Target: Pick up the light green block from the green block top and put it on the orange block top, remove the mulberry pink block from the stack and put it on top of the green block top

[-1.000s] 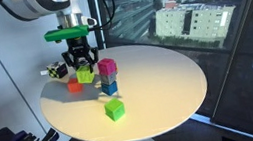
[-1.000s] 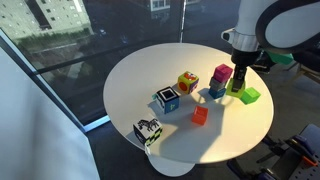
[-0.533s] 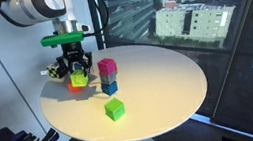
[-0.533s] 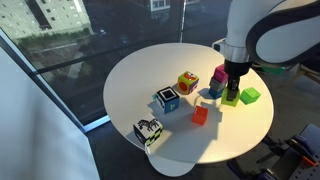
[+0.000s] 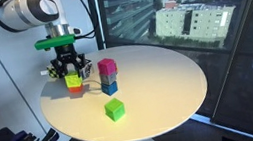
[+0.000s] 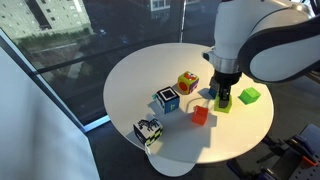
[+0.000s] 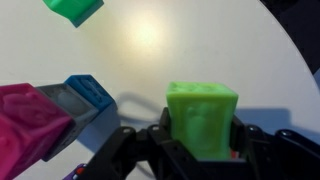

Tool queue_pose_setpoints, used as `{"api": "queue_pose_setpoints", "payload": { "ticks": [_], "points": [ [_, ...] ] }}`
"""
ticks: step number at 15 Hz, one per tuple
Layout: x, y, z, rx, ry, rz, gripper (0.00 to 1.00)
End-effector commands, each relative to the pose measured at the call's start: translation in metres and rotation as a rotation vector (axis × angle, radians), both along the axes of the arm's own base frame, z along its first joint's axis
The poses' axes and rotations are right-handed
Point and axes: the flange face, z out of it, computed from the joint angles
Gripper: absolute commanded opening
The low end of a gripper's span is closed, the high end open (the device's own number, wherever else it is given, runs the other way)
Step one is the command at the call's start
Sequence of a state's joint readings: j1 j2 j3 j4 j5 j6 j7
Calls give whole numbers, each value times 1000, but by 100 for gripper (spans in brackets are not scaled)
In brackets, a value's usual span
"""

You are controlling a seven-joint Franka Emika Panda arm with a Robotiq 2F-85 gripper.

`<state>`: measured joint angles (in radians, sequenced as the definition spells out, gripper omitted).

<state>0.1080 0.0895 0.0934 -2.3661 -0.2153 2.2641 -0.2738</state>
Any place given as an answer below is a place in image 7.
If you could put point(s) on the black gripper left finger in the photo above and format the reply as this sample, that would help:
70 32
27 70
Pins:
133 153

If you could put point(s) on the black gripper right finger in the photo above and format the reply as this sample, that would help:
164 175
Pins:
283 156

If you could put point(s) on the light green block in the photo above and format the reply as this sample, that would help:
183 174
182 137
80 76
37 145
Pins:
203 120

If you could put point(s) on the magenta block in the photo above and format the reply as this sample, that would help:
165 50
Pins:
26 130

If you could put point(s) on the grey block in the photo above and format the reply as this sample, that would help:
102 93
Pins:
73 113

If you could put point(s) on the blue block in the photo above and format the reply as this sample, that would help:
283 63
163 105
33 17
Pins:
91 91

